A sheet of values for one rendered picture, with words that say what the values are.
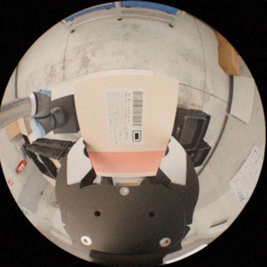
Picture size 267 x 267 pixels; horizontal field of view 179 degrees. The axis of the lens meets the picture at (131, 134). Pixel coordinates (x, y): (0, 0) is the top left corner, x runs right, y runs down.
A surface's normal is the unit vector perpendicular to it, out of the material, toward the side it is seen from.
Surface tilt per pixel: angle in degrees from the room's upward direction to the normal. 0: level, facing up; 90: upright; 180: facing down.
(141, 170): 0
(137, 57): 0
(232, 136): 90
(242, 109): 90
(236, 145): 90
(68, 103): 4
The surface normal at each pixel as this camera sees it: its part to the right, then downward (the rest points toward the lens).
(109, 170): 0.04, 0.48
